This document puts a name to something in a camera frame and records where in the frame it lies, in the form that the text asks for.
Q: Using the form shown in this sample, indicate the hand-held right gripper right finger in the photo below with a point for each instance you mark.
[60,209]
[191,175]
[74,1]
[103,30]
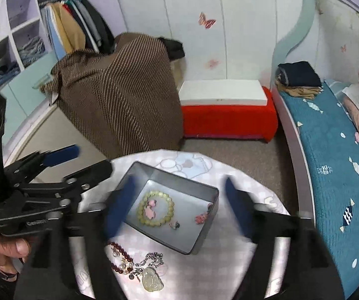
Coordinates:
[238,212]

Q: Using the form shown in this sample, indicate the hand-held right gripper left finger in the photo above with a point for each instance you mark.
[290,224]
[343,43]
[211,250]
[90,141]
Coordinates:
[117,209]

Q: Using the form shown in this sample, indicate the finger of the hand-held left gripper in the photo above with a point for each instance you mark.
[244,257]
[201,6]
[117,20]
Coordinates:
[60,156]
[85,173]

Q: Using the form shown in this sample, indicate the grey metal box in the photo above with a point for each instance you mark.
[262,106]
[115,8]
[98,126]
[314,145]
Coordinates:
[185,203]

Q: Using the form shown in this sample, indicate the person's left hand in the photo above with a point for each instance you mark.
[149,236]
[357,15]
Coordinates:
[10,250]

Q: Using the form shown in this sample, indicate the pink flower pendant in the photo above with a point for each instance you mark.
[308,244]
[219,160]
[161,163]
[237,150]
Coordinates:
[150,212]

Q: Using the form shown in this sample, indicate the pink charm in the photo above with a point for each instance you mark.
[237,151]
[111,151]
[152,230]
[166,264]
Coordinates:
[201,218]

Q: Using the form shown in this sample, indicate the small dark charm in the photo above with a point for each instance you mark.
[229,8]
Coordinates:
[175,225]

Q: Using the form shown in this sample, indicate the folded blue jeans stack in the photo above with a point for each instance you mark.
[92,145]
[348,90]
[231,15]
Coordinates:
[3,75]

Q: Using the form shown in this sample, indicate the lilac wardrobe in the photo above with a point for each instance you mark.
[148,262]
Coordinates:
[26,78]

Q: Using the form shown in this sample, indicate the brown striped blanket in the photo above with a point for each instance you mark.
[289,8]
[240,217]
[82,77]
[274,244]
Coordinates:
[120,100]

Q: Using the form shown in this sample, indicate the red bench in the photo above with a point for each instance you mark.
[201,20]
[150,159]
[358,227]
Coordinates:
[229,120]

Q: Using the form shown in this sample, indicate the folded grey clothes stack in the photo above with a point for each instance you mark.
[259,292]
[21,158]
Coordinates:
[31,50]

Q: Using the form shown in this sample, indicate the blue printed bedsheet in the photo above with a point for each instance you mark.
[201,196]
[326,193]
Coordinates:
[329,150]

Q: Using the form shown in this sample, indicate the white bench cushion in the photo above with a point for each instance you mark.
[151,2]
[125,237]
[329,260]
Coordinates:
[223,92]

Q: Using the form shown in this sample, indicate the row of hanging clothes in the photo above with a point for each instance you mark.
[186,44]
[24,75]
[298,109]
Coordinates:
[73,28]

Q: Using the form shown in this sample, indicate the tan folded clothes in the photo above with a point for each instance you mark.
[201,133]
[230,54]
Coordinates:
[298,91]

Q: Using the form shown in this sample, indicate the small pink butterfly sticker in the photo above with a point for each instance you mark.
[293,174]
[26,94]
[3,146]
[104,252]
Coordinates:
[212,64]

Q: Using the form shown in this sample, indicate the navy folded clothes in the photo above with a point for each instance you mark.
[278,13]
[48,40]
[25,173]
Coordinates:
[301,73]

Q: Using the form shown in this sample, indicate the black garment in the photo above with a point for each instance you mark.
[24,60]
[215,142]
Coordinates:
[174,48]

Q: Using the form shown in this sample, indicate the white pillow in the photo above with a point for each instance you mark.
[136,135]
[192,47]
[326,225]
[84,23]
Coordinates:
[355,100]

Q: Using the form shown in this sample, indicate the large pink butterfly sticker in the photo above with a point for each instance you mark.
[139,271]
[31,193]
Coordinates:
[207,21]

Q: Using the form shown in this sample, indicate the floral padded headboard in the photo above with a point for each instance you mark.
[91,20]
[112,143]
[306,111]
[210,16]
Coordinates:
[338,28]

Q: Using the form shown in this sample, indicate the grey bed frame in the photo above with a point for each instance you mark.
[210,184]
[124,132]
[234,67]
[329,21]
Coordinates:
[295,150]

